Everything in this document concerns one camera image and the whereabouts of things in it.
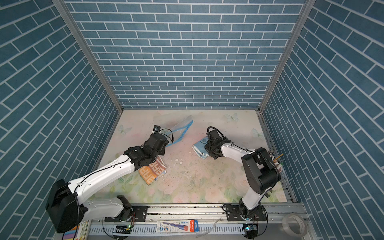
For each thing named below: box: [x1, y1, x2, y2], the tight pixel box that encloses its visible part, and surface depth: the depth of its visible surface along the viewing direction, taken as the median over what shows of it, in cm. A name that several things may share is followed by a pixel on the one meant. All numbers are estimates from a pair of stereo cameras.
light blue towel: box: [192, 136, 209, 160], surface depth 97 cm
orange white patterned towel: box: [138, 156, 167, 186], surface depth 86 cm
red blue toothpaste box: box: [156, 219, 199, 233], surface depth 71 cm
